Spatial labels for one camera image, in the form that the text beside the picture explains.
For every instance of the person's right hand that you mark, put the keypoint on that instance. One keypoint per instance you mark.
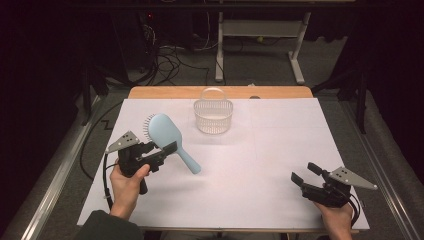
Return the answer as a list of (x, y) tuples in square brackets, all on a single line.
[(336, 223)]

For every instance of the small yellow object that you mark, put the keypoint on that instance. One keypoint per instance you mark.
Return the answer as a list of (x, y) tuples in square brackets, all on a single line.
[(260, 39)]

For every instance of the white metal desk frame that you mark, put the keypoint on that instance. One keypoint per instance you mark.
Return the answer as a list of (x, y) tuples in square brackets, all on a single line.
[(260, 28)]

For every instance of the light blue hairbrush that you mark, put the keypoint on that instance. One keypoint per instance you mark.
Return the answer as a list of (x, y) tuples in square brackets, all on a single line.
[(163, 131)]

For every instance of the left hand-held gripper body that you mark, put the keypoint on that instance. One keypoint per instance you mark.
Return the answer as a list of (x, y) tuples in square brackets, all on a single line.
[(133, 160)]

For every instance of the aluminium floor rail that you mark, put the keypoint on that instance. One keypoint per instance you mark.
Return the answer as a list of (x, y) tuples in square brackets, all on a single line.
[(56, 180), (373, 156)]

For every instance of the black metal stand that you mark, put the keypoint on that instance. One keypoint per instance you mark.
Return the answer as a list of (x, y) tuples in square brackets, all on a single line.
[(361, 106), (87, 100)]

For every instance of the wooden table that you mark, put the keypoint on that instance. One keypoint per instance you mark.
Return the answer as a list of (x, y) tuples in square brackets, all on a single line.
[(160, 92)]

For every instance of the dark computer tower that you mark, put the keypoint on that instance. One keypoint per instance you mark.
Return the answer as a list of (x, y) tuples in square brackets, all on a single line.
[(133, 40)]

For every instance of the person's left hand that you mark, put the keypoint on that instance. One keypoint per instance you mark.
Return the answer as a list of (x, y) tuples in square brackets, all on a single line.
[(126, 193)]

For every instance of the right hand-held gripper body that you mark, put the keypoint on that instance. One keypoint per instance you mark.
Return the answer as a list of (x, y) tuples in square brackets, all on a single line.
[(350, 178)]

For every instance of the white plastic mesh basket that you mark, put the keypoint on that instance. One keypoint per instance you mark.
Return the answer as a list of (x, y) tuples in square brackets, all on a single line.
[(213, 116)]

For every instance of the white table sheet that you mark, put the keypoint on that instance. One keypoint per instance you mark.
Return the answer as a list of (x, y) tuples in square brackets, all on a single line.
[(233, 186)]

